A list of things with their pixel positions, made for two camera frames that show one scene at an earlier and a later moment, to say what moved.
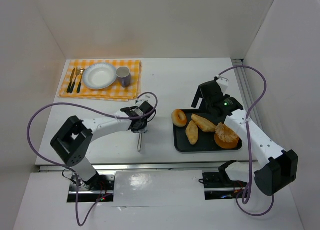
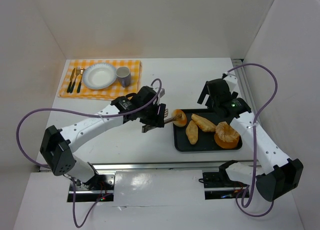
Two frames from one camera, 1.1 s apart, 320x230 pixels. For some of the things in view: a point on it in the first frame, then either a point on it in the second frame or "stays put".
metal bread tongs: (139, 142) to (146, 127)
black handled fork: (77, 71) stays put
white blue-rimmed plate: (99, 76) stays put
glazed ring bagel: (179, 117) stays put
